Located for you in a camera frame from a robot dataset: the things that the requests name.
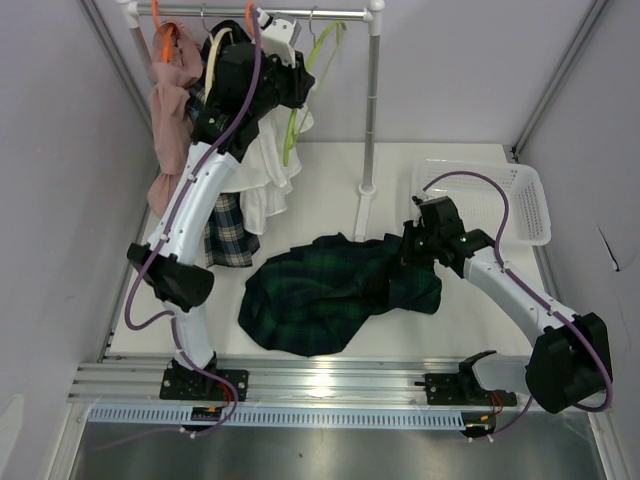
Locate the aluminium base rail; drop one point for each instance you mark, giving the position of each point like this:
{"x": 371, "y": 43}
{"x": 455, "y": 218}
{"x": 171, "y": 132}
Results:
{"x": 320, "y": 383}

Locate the slotted cable duct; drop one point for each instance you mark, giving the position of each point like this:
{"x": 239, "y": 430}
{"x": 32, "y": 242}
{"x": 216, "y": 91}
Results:
{"x": 281, "y": 417}

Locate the white ruffled skirt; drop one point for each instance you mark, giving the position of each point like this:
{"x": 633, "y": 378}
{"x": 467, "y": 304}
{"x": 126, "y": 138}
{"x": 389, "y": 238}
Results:
{"x": 264, "y": 178}

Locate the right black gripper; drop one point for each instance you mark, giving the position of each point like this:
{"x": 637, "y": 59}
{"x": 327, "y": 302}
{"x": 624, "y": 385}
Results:
{"x": 407, "y": 257}

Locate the pink skirt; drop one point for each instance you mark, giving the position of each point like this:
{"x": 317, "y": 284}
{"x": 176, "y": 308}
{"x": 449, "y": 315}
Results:
{"x": 171, "y": 125}

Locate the green plastic hanger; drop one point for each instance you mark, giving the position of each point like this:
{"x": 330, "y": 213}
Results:
{"x": 310, "y": 90}

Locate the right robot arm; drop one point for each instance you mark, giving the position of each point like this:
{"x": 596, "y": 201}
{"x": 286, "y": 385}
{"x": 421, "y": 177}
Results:
{"x": 570, "y": 359}

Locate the cream plastic hanger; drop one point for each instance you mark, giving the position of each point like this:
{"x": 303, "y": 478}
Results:
{"x": 215, "y": 44}

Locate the orange hanger with pink skirt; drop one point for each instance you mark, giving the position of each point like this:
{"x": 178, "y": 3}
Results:
{"x": 166, "y": 33}

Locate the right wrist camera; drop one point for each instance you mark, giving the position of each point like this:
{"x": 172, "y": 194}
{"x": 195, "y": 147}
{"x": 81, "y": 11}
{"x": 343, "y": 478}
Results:
{"x": 439, "y": 217}

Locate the black mount plate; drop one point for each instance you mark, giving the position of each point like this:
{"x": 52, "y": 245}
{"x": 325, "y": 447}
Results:
{"x": 461, "y": 389}
{"x": 180, "y": 383}

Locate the navy plaid skirt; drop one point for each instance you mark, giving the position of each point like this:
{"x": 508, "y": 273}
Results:
{"x": 226, "y": 241}

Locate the right black mount plate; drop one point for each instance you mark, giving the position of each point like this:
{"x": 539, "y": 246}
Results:
{"x": 461, "y": 389}

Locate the orange plastic hanger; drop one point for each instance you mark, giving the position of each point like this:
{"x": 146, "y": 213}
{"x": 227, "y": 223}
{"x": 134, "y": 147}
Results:
{"x": 255, "y": 18}

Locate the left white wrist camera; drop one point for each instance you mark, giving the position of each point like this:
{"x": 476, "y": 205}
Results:
{"x": 279, "y": 34}

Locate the green plaid skirt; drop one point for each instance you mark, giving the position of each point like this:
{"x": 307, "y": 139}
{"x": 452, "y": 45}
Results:
{"x": 313, "y": 299}

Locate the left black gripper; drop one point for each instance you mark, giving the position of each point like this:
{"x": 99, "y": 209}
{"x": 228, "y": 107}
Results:
{"x": 300, "y": 80}

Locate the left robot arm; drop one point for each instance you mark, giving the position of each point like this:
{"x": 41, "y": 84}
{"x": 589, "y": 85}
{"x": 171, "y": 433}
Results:
{"x": 249, "y": 80}

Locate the metal clothes rack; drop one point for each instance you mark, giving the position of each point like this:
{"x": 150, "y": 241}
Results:
{"x": 371, "y": 15}

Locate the white plastic basket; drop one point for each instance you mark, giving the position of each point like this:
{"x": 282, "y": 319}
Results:
{"x": 478, "y": 190}

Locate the left black mount plate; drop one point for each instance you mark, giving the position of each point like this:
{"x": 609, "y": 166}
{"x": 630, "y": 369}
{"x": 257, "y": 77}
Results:
{"x": 180, "y": 383}

